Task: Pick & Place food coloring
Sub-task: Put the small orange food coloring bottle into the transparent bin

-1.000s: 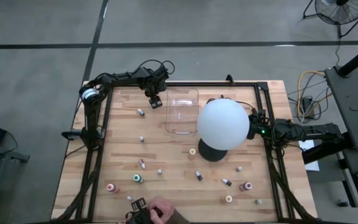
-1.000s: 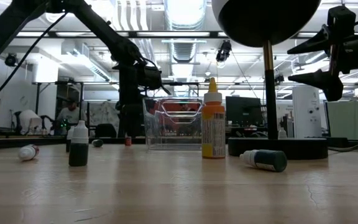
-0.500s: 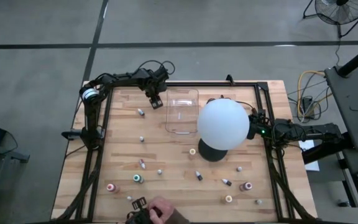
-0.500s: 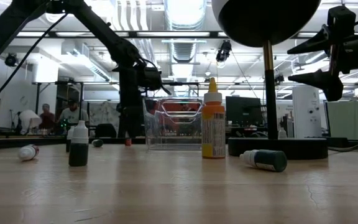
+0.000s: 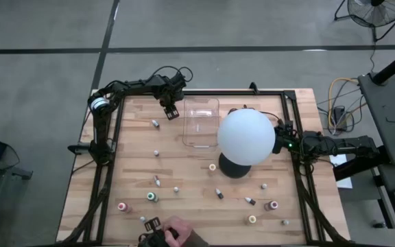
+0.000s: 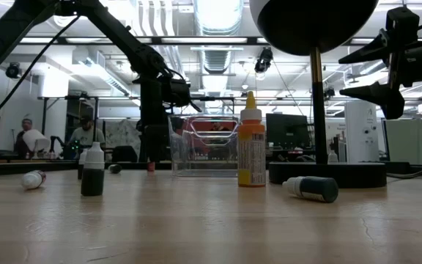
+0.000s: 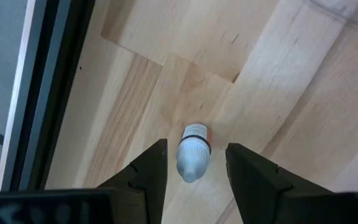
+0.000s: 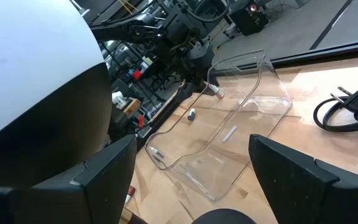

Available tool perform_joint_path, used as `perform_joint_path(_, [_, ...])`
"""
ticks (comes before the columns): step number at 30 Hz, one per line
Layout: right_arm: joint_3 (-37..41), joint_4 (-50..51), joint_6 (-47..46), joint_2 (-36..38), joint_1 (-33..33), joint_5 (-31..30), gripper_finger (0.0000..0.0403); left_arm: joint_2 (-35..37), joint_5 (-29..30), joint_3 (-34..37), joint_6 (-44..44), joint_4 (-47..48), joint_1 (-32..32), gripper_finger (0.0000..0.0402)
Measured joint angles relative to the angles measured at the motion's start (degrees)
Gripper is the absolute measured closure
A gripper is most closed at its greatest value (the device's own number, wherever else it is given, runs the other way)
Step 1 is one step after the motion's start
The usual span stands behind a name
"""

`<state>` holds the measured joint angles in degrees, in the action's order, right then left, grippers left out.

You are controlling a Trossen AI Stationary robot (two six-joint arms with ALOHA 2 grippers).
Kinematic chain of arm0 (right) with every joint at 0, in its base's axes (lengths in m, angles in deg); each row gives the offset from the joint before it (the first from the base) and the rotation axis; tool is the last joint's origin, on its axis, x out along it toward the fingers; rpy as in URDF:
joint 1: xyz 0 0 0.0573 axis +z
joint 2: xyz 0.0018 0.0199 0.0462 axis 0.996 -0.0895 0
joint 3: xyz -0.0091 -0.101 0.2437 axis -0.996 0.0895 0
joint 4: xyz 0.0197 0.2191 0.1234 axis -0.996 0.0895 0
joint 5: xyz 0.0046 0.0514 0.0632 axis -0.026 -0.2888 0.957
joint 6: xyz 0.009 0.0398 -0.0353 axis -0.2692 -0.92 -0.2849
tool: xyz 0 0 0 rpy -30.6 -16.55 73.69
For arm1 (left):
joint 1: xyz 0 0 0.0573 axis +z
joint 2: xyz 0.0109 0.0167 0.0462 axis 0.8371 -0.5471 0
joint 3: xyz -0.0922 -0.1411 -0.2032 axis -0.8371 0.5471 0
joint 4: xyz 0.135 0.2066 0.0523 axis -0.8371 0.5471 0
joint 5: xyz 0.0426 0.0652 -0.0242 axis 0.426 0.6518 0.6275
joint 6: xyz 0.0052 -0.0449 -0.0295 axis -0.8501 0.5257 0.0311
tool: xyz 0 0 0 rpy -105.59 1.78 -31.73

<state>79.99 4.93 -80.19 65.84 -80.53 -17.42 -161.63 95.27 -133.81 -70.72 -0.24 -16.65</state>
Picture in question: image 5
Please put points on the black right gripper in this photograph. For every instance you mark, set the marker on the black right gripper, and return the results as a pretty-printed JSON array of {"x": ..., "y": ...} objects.
[{"x": 279, "y": 145}]

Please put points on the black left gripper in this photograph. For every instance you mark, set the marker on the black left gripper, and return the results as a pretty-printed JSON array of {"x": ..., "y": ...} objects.
[{"x": 170, "y": 97}]

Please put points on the small red food coloring bottle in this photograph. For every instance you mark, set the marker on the small red food coloring bottle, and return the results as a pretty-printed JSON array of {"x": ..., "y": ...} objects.
[
  {"x": 155, "y": 123},
  {"x": 157, "y": 180}
]

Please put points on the clear plastic bin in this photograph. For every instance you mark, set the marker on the clear plastic bin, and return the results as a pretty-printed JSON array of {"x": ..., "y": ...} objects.
[{"x": 201, "y": 137}]

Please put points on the large orange food coloring bottle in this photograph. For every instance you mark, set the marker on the large orange food coloring bottle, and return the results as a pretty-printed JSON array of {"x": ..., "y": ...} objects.
[{"x": 212, "y": 167}]

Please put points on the large green food coloring bottle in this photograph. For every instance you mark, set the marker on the large green food coloring bottle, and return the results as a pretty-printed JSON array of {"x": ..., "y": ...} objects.
[{"x": 152, "y": 197}]

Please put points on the large red food coloring bottle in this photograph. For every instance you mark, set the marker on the large red food coloring bottle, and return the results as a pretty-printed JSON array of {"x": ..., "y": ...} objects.
[{"x": 123, "y": 206}]

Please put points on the person's forearm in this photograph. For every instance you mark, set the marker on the person's forearm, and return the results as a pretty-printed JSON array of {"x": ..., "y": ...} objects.
[{"x": 198, "y": 241}]

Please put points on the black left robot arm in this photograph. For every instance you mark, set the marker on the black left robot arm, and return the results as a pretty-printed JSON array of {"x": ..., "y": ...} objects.
[{"x": 129, "y": 87}]

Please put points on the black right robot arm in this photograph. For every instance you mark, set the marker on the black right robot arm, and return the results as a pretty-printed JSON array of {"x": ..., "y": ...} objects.
[{"x": 348, "y": 144}]

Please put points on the large maroon food coloring bottle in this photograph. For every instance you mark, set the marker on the large maroon food coloring bottle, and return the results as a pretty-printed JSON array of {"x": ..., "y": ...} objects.
[{"x": 271, "y": 205}]

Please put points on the large yellow food coloring bottle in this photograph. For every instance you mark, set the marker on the large yellow food coloring bottle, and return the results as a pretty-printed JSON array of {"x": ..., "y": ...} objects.
[{"x": 251, "y": 219}]

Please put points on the black lamp with round base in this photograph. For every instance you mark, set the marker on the black lamp with round base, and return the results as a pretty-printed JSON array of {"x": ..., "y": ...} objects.
[{"x": 245, "y": 137}]

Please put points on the white paper sheet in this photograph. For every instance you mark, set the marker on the white paper sheet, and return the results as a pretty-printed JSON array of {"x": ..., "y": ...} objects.
[{"x": 339, "y": 160}]

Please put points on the black power adapter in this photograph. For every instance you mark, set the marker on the black power adapter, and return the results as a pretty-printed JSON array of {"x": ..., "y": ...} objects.
[{"x": 338, "y": 115}]

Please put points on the black diagonal beam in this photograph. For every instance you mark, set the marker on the black diagonal beam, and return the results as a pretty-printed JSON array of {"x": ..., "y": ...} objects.
[{"x": 358, "y": 167}]

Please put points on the grey side table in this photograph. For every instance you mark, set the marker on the grey side table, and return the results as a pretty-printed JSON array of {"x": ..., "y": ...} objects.
[{"x": 389, "y": 113}]

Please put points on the grey desk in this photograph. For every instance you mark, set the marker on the grey desk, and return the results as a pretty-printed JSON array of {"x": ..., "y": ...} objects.
[{"x": 389, "y": 178}]

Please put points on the person's hand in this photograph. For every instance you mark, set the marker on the person's hand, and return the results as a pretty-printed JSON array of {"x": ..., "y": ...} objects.
[{"x": 178, "y": 230}]

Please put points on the small black floor object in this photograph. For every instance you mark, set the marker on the small black floor object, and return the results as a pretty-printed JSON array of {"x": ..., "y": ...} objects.
[{"x": 378, "y": 225}]

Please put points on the black handheld device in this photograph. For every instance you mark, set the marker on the black handheld device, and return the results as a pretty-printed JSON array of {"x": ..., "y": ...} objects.
[{"x": 153, "y": 239}]

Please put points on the black pole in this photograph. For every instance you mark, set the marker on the black pole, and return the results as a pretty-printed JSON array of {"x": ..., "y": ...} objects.
[{"x": 394, "y": 64}]

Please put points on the black floor fan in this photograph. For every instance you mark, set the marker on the black floor fan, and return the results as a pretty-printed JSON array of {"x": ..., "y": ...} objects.
[{"x": 377, "y": 15}]

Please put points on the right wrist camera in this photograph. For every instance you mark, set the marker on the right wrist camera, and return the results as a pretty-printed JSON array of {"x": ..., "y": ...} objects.
[{"x": 286, "y": 127}]

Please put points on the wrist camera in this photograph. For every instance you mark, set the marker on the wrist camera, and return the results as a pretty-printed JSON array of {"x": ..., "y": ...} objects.
[
  {"x": 179, "y": 81},
  {"x": 286, "y": 127}
]

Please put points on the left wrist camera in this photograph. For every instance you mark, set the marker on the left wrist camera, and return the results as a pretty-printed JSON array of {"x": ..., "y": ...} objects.
[{"x": 179, "y": 81}]

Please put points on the black bracket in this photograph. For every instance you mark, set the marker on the black bracket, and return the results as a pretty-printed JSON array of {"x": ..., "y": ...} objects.
[{"x": 77, "y": 148}]

